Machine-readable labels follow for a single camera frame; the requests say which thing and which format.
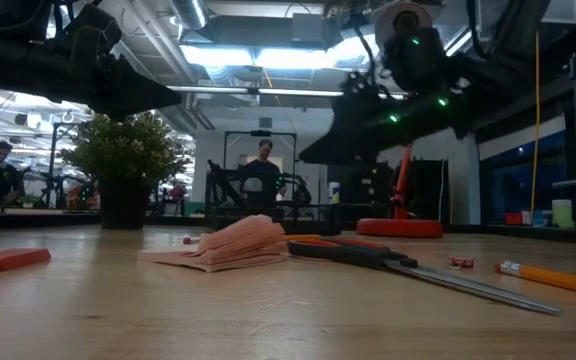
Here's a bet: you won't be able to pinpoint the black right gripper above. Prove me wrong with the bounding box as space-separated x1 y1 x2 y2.
299 27 472 166

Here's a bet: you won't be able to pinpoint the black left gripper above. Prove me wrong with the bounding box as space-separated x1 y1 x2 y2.
42 3 184 121

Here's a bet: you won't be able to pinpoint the scissors with red-black handles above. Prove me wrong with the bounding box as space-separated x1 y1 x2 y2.
286 234 563 317

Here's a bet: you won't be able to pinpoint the red eraser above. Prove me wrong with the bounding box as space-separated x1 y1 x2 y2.
0 248 53 273

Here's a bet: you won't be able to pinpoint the yellow pencil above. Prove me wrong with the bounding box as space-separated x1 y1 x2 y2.
493 260 576 301

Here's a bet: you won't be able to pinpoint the black mesh desk organizer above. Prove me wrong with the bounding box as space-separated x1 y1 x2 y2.
204 159 343 236

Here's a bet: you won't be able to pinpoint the potted green plant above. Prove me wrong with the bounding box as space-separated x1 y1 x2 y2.
59 110 190 231

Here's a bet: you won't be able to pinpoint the red desk lamp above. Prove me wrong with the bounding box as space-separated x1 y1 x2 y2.
356 1 445 239

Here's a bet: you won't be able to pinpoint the pink sticky note pad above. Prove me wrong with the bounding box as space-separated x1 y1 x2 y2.
136 214 290 274

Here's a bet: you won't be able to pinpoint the green cup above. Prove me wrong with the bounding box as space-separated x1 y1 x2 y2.
551 198 576 230

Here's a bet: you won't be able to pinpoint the black metal frame stand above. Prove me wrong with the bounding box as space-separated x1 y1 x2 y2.
222 129 299 174

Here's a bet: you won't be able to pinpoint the yellow cable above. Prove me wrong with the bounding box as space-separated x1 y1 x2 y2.
529 29 543 217

